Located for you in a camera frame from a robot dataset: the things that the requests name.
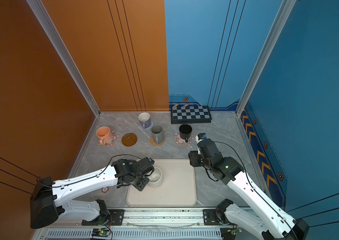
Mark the white mug purple handle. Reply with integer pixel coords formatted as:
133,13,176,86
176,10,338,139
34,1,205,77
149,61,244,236
138,113,151,128

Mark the pink flower coaster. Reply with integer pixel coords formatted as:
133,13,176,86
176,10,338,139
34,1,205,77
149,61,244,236
98,130,120,148
173,133,194,147

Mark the white speckled mug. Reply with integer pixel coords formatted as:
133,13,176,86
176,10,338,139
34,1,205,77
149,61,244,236
148,167,163,188

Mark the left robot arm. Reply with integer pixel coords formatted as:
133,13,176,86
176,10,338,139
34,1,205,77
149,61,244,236
30,158,155,230

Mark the left circuit board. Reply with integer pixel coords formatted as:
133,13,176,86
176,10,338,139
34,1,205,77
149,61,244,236
91,228,112,240

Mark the aluminium front rail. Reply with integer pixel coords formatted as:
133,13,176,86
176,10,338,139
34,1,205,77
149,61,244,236
31,206,295,240

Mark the brown wooden round coaster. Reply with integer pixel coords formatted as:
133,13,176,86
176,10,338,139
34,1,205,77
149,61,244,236
122,133,138,147

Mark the black mug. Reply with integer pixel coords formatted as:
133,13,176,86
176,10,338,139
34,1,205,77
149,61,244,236
179,124,192,143

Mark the grey mug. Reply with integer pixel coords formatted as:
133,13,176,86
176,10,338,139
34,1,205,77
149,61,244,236
151,125,165,144

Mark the grey woven round coaster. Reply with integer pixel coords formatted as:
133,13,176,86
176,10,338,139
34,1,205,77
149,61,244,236
139,122,154,131

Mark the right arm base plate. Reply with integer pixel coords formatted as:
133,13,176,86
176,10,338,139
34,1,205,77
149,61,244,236
202,209,238,227

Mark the rattan woven round coaster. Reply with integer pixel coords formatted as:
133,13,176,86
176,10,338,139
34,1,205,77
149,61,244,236
150,137,166,147

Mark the right circuit board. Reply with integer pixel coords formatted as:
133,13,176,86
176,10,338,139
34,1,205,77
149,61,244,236
220,228,240,240

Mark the cream serving tray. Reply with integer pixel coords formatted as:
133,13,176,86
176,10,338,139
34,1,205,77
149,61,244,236
127,159,196,207

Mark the black chessboard box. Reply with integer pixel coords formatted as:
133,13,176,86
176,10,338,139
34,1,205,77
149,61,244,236
170,105,212,124

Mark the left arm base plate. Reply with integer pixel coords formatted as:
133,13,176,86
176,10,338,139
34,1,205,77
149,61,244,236
81,209,125,227

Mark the orange mug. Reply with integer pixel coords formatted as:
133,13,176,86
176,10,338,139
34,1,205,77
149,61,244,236
96,127,114,146

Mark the circuit board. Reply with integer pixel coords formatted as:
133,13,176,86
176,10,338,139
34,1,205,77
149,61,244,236
91,228,112,240
220,228,240,240

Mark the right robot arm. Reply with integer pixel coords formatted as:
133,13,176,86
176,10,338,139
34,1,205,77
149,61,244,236
188,151,309,240

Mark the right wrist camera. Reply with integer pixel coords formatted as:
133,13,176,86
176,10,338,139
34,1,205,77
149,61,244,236
196,133,223,165

